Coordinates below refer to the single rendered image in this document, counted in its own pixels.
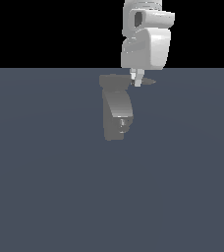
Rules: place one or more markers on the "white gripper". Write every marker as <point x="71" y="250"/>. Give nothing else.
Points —
<point x="150" y="49"/>

